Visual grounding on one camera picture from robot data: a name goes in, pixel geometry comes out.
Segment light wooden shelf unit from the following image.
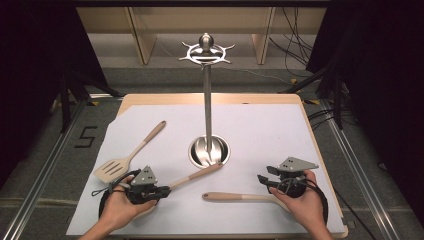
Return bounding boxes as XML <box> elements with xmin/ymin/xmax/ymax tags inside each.
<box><xmin>76</xmin><ymin>6</ymin><xmax>328</xmax><ymax>66</ymax></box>

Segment steel utensil stand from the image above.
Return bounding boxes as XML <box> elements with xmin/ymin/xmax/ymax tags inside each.
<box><xmin>178</xmin><ymin>32</ymin><xmax>236</xmax><ymax>169</ymax></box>

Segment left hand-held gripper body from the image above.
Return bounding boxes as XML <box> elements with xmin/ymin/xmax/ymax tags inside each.
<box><xmin>126</xmin><ymin>165</ymin><xmax>162</xmax><ymax>205</ymax></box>

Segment black hanging cable bundle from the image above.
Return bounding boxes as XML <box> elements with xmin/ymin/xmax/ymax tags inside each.
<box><xmin>268</xmin><ymin>6</ymin><xmax>318</xmax><ymax>78</ymax></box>

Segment beige slotted spatula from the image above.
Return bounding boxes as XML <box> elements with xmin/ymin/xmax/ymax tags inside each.
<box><xmin>93</xmin><ymin>120</ymin><xmax>167</xmax><ymax>184</ymax></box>

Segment black floor cables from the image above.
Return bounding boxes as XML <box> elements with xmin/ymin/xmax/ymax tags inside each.
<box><xmin>307</xmin><ymin>105</ymin><xmax>355</xmax><ymax>132</ymax></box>

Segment white paper sheet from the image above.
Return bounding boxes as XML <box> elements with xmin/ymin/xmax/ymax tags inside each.
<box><xmin>65</xmin><ymin>103</ymin><xmax>346</xmax><ymax>236</ymax></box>

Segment person's left hand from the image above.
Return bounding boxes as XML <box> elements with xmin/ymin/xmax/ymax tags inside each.
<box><xmin>98</xmin><ymin>176</ymin><xmax>158</xmax><ymax>231</ymax></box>

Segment thin white floor cable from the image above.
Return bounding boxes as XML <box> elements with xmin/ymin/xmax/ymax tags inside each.
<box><xmin>218</xmin><ymin>65</ymin><xmax>294</xmax><ymax>86</ymax></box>

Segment beige solid spatula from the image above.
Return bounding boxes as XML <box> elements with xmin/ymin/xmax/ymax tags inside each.
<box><xmin>134</xmin><ymin>162</ymin><xmax>224</xmax><ymax>220</ymax></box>

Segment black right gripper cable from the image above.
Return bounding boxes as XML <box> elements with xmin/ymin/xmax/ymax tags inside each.
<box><xmin>283</xmin><ymin>177</ymin><xmax>330</xmax><ymax>225</ymax></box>

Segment person's right hand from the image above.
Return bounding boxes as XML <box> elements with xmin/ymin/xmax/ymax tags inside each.
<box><xmin>268</xmin><ymin>169</ymin><xmax>327</xmax><ymax>231</ymax></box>

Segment black floor cable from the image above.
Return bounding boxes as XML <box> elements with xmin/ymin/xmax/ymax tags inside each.
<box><xmin>332</xmin><ymin>186</ymin><xmax>379</xmax><ymax>240</ymax></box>

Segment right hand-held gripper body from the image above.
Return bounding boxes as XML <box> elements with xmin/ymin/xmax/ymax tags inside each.
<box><xmin>277</xmin><ymin>156</ymin><xmax>320</xmax><ymax>198</ymax></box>

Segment metal floor rail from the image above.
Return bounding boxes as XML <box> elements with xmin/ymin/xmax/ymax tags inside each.
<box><xmin>0</xmin><ymin>99</ymin><xmax>88</xmax><ymax>240</ymax></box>
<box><xmin>319</xmin><ymin>99</ymin><xmax>416</xmax><ymax>240</ymax></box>

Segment black stand legs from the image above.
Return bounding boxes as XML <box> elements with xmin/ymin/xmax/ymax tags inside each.
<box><xmin>59</xmin><ymin>68</ymin><xmax>125</xmax><ymax>134</ymax></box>
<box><xmin>279</xmin><ymin>58</ymin><xmax>353</xmax><ymax>131</ymax></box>

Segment beige spoon wooden handle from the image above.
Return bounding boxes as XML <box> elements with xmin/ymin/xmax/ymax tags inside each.
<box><xmin>201</xmin><ymin>191</ymin><xmax>292</xmax><ymax>213</ymax></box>

